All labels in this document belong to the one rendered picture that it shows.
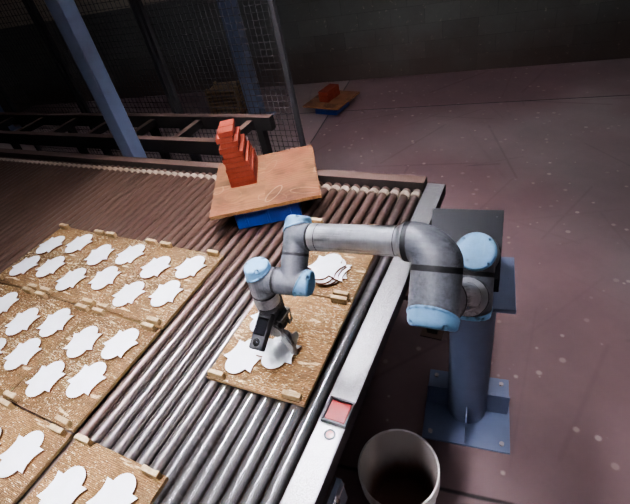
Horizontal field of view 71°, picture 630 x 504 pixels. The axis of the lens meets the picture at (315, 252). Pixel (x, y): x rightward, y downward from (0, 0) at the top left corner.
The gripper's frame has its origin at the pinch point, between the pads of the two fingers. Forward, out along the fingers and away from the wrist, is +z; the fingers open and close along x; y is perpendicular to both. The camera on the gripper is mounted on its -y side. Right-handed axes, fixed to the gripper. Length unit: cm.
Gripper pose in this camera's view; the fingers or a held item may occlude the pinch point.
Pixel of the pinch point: (279, 351)
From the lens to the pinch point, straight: 145.6
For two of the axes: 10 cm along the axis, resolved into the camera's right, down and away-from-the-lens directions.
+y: 3.8, -6.2, 6.8
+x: -9.1, -1.3, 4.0
